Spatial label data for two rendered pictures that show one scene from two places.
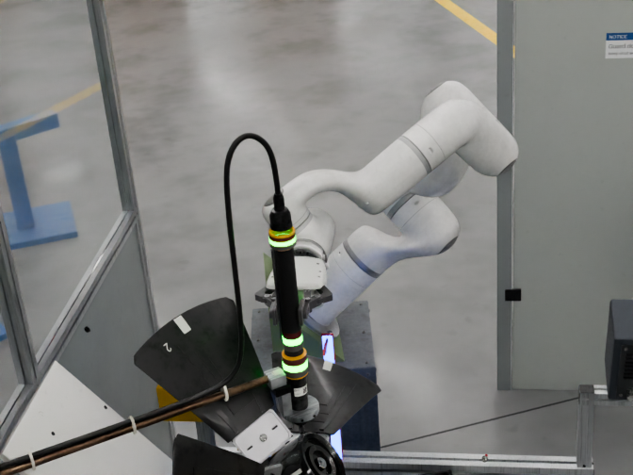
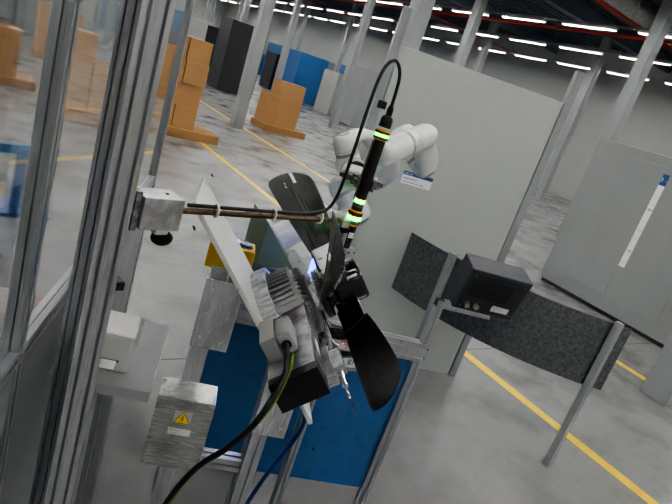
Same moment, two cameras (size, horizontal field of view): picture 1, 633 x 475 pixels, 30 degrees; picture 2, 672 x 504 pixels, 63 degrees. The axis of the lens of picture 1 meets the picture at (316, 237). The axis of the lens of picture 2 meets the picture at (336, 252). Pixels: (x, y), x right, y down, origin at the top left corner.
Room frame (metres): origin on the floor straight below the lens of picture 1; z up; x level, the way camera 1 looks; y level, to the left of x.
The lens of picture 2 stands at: (0.24, 0.71, 1.72)
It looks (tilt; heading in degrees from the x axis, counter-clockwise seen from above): 17 degrees down; 336
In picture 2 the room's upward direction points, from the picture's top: 18 degrees clockwise
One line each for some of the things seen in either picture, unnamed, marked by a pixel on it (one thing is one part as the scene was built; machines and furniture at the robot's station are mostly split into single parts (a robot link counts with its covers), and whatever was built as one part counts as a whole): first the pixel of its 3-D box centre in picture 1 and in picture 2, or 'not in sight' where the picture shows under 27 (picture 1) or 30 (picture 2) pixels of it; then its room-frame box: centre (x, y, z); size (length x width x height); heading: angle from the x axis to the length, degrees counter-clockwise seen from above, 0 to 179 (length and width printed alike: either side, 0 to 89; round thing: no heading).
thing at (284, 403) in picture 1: (292, 390); (345, 234); (1.67, 0.06, 1.31); 0.09 x 0.07 x 0.10; 115
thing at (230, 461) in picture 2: not in sight; (209, 458); (1.58, 0.30, 0.56); 0.19 x 0.04 x 0.04; 80
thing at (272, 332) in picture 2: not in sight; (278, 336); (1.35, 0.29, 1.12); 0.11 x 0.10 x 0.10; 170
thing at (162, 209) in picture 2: not in sight; (152, 208); (1.41, 0.62, 1.35); 0.10 x 0.07 x 0.08; 115
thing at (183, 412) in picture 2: not in sight; (180, 424); (1.51, 0.42, 0.73); 0.15 x 0.09 x 0.22; 80
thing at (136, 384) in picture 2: not in sight; (115, 351); (1.66, 0.62, 0.84); 0.36 x 0.24 x 0.03; 170
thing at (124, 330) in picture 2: not in sight; (102, 340); (1.59, 0.66, 0.91); 0.17 x 0.16 x 0.11; 80
